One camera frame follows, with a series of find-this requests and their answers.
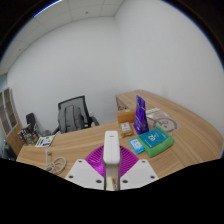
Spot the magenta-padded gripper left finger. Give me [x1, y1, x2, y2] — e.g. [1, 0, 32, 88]
[64, 144, 107, 191]

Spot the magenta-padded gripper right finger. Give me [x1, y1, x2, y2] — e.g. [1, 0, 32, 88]
[118, 144, 159, 191]

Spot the white charger block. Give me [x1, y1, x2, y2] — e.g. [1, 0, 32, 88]
[102, 130, 120, 192]

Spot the small blue box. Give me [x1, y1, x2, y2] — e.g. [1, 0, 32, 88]
[128, 137, 146, 155]

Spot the teal flat packet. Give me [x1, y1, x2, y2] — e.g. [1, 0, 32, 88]
[138, 127, 169, 149]

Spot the small tan labelled packet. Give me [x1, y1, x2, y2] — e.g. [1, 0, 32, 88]
[119, 121, 135, 138]

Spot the white green leaflet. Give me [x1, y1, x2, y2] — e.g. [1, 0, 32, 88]
[34, 134, 56, 148]

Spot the grey backpack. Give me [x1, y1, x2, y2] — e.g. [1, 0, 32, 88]
[57, 104, 86, 134]

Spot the clear plastic bag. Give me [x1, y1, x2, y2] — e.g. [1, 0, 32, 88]
[145, 108, 179, 133]

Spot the purple standing pouch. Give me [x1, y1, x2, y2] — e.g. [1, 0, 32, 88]
[133, 95, 150, 136]

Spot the brown cardboard box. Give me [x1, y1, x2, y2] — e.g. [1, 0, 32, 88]
[116, 109, 137, 126]

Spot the black mesh office chair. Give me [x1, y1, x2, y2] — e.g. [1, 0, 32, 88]
[51, 95, 100, 135]

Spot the wooden shelf cabinet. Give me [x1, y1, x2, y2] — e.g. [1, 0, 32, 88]
[0, 87, 24, 156]

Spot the white coiled cable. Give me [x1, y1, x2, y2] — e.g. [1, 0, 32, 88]
[44, 148, 68, 175]

